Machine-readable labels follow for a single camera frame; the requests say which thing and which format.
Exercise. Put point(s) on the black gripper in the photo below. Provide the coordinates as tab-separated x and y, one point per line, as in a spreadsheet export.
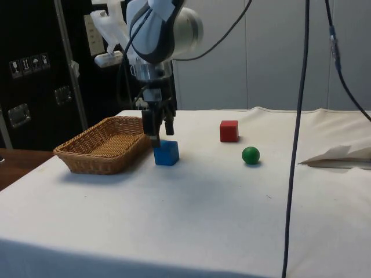
166	94

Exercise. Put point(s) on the blue cube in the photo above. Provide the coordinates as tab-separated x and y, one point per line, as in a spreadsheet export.
165	153

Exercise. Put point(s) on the wicker basket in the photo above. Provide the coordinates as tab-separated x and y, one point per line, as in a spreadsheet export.
98	162

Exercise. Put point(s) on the red cube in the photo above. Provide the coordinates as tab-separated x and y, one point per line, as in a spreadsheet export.
229	131

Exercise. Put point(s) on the green ball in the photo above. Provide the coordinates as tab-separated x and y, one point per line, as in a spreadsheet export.
250	155

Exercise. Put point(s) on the black cabinet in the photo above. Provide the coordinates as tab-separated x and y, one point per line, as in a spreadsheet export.
34	34

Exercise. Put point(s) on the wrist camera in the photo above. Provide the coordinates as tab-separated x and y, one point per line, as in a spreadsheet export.
107	59

